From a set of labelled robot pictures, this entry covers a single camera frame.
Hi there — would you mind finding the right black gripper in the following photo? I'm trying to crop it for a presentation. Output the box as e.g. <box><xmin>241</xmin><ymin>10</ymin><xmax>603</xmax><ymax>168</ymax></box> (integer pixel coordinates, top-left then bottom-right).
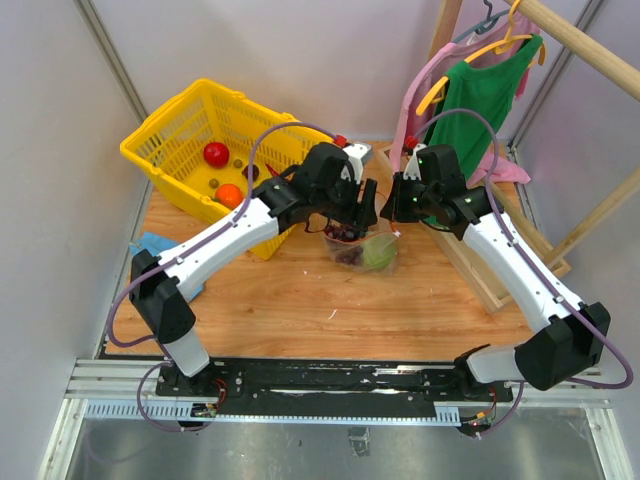
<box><xmin>380</xmin><ymin>172</ymin><xmax>439</xmax><ymax>223</ymax></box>

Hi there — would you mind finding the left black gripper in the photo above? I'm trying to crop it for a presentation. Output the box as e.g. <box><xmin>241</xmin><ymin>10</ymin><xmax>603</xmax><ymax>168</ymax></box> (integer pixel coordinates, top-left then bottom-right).
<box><xmin>314</xmin><ymin>170</ymin><xmax>378</xmax><ymax>230</ymax></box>

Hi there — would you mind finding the clear zip top bag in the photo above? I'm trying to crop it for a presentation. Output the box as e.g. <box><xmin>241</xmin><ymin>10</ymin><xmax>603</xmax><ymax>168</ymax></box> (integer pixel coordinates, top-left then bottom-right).
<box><xmin>323</xmin><ymin>217</ymin><xmax>401</xmax><ymax>274</ymax></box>

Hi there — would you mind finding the green cabbage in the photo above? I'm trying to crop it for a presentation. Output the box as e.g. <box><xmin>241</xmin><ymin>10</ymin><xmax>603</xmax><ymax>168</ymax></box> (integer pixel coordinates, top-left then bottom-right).
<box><xmin>361</xmin><ymin>233</ymin><xmax>397</xmax><ymax>271</ymax></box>

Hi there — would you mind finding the purple grape bunch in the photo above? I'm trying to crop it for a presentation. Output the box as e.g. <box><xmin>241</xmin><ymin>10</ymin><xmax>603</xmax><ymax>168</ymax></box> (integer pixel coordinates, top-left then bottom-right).
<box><xmin>324</xmin><ymin>224</ymin><xmax>363</xmax><ymax>267</ymax></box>

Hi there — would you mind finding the dark mangosteen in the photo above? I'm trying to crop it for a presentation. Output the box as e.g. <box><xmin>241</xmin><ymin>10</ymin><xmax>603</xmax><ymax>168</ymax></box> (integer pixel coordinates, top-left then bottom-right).
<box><xmin>242</xmin><ymin>165</ymin><xmax>260</xmax><ymax>181</ymax></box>

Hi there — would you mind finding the orange persimmon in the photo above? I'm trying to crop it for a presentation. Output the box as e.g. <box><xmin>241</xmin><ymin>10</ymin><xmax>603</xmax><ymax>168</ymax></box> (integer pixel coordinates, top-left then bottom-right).
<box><xmin>214</xmin><ymin>184</ymin><xmax>244</xmax><ymax>210</ymax></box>

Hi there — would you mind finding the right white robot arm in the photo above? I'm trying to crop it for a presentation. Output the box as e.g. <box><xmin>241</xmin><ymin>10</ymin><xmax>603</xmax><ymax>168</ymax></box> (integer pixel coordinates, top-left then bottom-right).
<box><xmin>381</xmin><ymin>144</ymin><xmax>611</xmax><ymax>400</ymax></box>

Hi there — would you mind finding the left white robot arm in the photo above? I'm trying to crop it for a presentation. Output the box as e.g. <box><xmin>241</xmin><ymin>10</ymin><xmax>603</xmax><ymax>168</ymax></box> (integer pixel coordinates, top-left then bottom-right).
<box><xmin>130</xmin><ymin>142</ymin><xmax>377</xmax><ymax>396</ymax></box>

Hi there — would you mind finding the green tank top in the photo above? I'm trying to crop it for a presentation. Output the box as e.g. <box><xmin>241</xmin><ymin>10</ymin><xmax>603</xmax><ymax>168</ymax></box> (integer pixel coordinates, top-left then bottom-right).
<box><xmin>424</xmin><ymin>34</ymin><xmax>546</xmax><ymax>186</ymax></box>

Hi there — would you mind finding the yellow clothes hanger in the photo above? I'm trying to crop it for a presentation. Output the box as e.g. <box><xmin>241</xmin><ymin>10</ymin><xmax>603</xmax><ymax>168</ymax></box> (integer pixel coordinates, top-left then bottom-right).
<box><xmin>415</xmin><ymin>0</ymin><xmax>533</xmax><ymax>116</ymax></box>

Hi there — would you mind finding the red apple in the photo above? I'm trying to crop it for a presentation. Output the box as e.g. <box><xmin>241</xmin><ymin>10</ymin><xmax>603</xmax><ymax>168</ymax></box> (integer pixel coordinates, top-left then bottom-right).
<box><xmin>202</xmin><ymin>142</ymin><xmax>230</xmax><ymax>169</ymax></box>

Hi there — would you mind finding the yellow plastic basket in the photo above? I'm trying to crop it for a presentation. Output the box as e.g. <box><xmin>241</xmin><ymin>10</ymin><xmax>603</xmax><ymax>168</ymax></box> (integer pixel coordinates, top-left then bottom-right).
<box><xmin>118</xmin><ymin>77</ymin><xmax>334</xmax><ymax>261</ymax></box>

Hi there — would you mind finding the grey clothes hanger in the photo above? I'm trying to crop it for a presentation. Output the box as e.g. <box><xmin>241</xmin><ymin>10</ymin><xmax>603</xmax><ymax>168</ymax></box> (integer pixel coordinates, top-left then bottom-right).
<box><xmin>453</xmin><ymin>0</ymin><xmax>505</xmax><ymax>44</ymax></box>

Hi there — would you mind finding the blue tissue box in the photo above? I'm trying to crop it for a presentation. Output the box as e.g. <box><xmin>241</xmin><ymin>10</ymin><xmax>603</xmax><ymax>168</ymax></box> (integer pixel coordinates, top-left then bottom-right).
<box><xmin>129</xmin><ymin>231</ymin><xmax>205</xmax><ymax>303</ymax></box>

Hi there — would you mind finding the pink shirt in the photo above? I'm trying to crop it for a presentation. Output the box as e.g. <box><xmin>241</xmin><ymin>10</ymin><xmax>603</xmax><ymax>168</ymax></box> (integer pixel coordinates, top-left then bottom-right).
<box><xmin>388</xmin><ymin>9</ymin><xmax>542</xmax><ymax>187</ymax></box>

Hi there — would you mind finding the wooden clothes rack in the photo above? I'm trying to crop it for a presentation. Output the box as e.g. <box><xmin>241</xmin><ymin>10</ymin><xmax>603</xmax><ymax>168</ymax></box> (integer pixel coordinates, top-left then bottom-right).
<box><xmin>375</xmin><ymin>0</ymin><xmax>640</xmax><ymax>316</ymax></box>

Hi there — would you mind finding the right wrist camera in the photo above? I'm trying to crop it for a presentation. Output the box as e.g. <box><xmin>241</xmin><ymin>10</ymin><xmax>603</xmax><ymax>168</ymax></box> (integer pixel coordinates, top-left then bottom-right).
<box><xmin>403</xmin><ymin>143</ymin><xmax>427</xmax><ymax>182</ymax></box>

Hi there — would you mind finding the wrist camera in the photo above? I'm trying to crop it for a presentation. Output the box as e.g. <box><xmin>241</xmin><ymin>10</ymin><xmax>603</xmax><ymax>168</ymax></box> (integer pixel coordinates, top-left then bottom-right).
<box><xmin>341</xmin><ymin>142</ymin><xmax>374</xmax><ymax>185</ymax></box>
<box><xmin>403</xmin><ymin>143</ymin><xmax>427</xmax><ymax>182</ymax></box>

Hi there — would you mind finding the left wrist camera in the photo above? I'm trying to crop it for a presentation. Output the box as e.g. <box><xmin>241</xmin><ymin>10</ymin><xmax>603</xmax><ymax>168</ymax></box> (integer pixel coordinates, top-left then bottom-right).
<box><xmin>341</xmin><ymin>142</ymin><xmax>374</xmax><ymax>185</ymax></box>

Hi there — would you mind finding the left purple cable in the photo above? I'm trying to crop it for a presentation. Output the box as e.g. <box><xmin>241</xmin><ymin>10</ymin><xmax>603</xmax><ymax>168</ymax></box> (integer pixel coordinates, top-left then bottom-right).
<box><xmin>107</xmin><ymin>122</ymin><xmax>346</xmax><ymax>433</ymax></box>

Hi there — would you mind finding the purple cable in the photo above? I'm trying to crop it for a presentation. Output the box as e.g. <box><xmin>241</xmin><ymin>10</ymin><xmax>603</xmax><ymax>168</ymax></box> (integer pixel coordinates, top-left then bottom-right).
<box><xmin>107</xmin><ymin>122</ymin><xmax>346</xmax><ymax>433</ymax></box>
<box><xmin>407</xmin><ymin>108</ymin><xmax>635</xmax><ymax>440</ymax></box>

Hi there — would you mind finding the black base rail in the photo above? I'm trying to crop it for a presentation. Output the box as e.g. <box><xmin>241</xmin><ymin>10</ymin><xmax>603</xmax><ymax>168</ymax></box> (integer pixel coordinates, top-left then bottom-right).
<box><xmin>155</xmin><ymin>358</ymin><xmax>513</xmax><ymax>420</ymax></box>

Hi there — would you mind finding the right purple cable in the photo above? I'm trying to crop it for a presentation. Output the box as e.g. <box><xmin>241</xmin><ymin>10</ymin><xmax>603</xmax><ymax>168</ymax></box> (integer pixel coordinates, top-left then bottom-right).
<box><xmin>407</xmin><ymin>108</ymin><xmax>635</xmax><ymax>440</ymax></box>

